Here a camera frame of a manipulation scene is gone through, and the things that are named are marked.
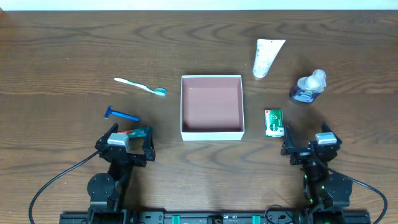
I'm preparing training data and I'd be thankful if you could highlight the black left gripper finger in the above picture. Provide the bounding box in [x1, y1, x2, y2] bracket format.
[142, 127, 155, 161]
[95, 123, 119, 149]

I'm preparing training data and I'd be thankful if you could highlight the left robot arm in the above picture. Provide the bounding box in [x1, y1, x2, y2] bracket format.
[82, 123, 155, 224]

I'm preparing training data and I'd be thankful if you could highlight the blue disposable razor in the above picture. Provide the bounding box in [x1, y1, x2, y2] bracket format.
[104, 106, 140, 122]

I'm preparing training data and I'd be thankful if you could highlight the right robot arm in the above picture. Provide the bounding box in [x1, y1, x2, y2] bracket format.
[280, 122, 353, 223]

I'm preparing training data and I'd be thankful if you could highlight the small clear pump bottle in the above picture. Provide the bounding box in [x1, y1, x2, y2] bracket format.
[289, 69, 326, 103]

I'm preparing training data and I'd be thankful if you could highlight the white square box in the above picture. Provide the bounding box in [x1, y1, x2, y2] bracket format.
[180, 75, 245, 141]

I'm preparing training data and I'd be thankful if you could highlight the green white soap box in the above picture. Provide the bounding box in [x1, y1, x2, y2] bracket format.
[264, 110, 285, 138]

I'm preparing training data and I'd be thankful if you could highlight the white Pantene tube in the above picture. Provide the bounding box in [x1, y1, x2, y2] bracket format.
[252, 39, 285, 79]

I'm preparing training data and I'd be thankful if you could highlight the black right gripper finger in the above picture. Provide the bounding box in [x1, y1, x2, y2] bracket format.
[280, 125, 294, 156]
[321, 121, 342, 144]

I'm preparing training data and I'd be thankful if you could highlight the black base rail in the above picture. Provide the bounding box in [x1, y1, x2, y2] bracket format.
[59, 208, 371, 224]

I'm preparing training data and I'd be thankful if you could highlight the white green toothbrush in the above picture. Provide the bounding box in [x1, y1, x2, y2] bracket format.
[114, 77, 167, 96]

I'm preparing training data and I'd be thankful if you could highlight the red green toothpaste tube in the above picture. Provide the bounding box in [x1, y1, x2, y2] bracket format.
[118, 127, 150, 139]

